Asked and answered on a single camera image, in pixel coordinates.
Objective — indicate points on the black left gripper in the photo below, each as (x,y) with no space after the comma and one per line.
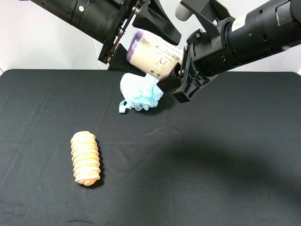
(150,16)

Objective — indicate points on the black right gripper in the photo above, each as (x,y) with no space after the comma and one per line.
(209,54)

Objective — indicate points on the white purple garbage bag roll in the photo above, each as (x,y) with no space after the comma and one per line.
(153,55)

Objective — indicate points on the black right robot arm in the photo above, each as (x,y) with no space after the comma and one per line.
(269,29)

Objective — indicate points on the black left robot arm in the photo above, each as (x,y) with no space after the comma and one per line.
(106,21)

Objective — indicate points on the light blue bath pouf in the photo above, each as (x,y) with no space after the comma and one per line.
(140,93)

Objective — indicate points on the black tablecloth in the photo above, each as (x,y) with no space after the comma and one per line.
(229,157)

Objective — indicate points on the orange spiral bread loaf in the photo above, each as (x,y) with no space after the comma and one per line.
(85,158)

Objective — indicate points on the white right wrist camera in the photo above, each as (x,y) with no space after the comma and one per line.
(206,11)

